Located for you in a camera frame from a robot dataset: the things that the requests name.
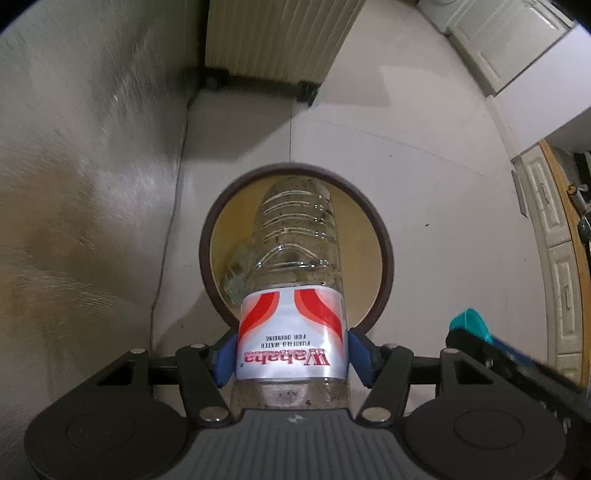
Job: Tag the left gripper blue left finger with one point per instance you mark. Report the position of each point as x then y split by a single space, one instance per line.
223 357

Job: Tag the white low drawer cabinet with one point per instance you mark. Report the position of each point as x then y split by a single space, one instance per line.
565 268

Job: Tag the white ribbed suitcase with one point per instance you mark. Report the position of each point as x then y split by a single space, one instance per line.
283 42

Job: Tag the teal round lid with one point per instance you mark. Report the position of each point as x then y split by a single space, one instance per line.
471 321

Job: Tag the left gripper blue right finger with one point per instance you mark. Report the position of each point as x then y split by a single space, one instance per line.
365 357

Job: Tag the yellow trash bin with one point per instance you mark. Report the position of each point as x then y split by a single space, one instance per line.
367 257

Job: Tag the wahaha plastic water bottle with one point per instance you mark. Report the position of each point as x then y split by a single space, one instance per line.
293 336

